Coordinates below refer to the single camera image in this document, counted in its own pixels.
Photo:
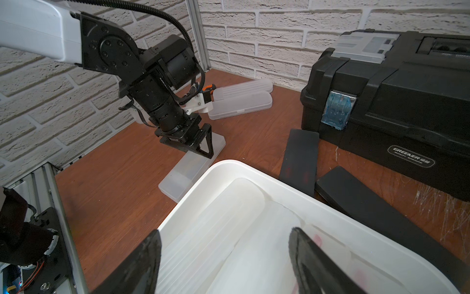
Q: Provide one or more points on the translucent pencil case with pencil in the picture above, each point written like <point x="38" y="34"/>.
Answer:
<point x="189" y="170"/>

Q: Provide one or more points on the black plastic toolbox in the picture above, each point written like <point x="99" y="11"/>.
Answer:
<point x="399" y="99"/>

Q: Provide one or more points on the ribbed translucent pencil case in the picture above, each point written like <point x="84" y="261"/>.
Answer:
<point x="190" y="262"/>
<point x="243" y="89"/>

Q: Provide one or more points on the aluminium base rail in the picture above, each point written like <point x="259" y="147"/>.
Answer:
<point x="38" y="255"/>

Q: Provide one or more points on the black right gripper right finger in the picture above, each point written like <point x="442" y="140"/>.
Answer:
<point x="315" y="272"/>

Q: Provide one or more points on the small translucent pencil case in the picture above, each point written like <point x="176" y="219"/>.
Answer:
<point x="367" y="276"/>

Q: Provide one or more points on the orange handled screwdriver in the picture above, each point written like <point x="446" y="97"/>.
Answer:
<point x="210" y="88"/>

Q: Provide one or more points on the long black pencil case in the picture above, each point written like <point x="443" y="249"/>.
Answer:
<point x="299" y="166"/>

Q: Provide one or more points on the smooth translucent pencil case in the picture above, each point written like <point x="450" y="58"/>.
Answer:
<point x="237" y="106"/>

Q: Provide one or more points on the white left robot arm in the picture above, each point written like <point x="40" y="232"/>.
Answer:
<point x="158" y="81"/>

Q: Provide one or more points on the wide translucent pencil case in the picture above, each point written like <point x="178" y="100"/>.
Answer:
<point x="260" y="263"/>

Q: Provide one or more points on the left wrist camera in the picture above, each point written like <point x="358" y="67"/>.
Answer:
<point x="201" y="103"/>

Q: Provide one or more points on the white plastic storage box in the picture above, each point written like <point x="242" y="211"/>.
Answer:
<point x="417" y="274"/>

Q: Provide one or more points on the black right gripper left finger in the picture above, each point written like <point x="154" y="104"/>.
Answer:
<point x="138" y="273"/>

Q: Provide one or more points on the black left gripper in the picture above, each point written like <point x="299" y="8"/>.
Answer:
<point x="190" y="137"/>

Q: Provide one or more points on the flat black pencil case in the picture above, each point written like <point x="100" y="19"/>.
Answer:
<point x="350" y="196"/>

